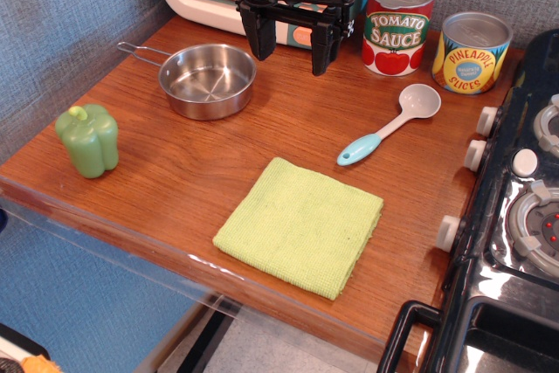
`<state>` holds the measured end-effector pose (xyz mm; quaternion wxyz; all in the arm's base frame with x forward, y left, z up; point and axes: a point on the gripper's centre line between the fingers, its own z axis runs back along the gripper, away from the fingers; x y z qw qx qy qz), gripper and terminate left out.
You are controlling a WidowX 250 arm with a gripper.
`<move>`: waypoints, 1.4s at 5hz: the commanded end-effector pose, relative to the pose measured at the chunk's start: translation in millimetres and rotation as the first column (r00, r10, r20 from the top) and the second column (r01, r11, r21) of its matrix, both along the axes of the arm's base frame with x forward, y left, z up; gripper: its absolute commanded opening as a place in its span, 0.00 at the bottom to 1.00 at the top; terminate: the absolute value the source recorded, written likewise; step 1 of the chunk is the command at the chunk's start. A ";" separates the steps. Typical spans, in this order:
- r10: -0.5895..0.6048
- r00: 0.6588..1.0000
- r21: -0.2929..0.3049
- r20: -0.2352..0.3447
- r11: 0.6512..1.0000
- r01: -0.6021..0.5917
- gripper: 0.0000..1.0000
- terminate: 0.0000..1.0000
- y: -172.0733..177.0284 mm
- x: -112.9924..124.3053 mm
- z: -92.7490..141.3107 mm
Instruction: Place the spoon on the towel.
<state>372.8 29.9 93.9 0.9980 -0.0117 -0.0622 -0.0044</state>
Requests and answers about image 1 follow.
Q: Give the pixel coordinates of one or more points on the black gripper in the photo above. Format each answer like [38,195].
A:
[259,19]

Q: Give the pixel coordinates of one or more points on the green folded towel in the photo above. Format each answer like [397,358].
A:
[301,227]

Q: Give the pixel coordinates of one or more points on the small steel pan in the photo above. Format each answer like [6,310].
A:
[202,82]

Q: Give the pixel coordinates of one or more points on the tomato sauce can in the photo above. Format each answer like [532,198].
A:
[394,35]

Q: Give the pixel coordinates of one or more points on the pineapple slices can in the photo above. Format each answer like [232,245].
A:
[471,51]

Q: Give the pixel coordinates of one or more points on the white stove knob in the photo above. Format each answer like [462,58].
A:
[447,232]
[486,121]
[474,154]

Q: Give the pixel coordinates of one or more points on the green toy bell pepper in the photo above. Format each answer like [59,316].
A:
[89,134]

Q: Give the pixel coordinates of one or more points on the white round stove button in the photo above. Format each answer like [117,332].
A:
[524,163]

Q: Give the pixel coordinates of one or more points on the grey stove burner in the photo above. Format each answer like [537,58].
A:
[547,141]
[532,224]

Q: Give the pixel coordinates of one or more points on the black toy stove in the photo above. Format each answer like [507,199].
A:
[500,308]

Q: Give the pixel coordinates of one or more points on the grey spoon with teal handle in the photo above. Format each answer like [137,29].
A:
[416,101]

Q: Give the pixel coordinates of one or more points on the black oven door handle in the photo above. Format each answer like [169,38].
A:
[411,313]

